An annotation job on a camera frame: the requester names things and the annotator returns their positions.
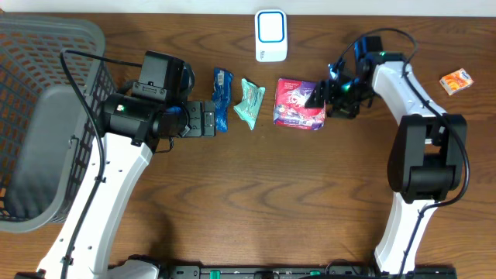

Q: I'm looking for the red purple Carefree pad pack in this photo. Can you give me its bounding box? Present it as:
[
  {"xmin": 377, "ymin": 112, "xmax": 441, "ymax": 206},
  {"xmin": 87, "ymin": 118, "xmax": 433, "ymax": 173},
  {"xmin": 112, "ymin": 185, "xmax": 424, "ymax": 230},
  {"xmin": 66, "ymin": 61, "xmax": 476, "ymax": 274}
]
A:
[{"xmin": 274, "ymin": 78, "xmax": 326, "ymax": 130}]

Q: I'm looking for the blue snack packet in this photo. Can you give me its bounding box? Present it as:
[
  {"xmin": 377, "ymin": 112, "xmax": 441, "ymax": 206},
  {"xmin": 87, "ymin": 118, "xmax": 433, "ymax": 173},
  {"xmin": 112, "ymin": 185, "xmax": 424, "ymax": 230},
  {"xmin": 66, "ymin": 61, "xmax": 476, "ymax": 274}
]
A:
[{"xmin": 212, "ymin": 67, "xmax": 233, "ymax": 133}]

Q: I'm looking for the green tissue pack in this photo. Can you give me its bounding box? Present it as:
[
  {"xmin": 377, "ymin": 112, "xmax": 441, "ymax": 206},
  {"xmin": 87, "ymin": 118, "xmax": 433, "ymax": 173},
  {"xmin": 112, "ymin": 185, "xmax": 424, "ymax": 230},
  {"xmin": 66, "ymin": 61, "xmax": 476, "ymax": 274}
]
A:
[{"xmin": 233, "ymin": 78, "xmax": 266, "ymax": 130}]

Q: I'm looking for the orange small carton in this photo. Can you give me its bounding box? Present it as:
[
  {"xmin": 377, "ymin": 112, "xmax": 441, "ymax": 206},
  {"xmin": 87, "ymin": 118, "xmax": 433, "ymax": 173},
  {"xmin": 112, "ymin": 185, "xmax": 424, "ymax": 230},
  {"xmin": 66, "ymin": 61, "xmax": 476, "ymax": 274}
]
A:
[{"xmin": 439, "ymin": 68, "xmax": 474, "ymax": 95}]

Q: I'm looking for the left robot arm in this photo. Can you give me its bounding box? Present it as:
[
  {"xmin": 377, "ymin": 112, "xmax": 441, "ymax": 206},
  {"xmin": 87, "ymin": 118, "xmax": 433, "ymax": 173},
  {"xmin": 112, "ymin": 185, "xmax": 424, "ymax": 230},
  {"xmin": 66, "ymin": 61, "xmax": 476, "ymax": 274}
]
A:
[{"xmin": 15, "ymin": 94, "xmax": 215, "ymax": 279}]

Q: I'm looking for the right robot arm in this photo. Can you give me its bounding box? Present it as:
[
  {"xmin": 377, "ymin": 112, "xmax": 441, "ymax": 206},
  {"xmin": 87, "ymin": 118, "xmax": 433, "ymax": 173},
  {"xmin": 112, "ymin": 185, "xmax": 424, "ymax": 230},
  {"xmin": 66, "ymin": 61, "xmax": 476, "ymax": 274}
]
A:
[{"xmin": 305, "ymin": 50, "xmax": 470, "ymax": 278}]

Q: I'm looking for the grey plastic basket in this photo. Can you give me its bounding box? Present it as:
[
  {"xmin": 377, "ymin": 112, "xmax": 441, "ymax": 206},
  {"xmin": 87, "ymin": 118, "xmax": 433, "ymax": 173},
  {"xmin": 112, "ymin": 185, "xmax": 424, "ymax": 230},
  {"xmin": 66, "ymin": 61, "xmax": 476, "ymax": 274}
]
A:
[{"xmin": 1, "ymin": 14, "xmax": 115, "ymax": 233}]

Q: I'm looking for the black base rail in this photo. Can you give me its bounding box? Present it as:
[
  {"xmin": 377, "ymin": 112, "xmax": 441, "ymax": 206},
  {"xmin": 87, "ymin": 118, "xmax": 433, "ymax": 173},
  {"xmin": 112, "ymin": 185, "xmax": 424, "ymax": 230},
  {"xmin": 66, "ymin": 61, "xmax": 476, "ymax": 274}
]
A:
[{"xmin": 108, "ymin": 255, "xmax": 458, "ymax": 279}]

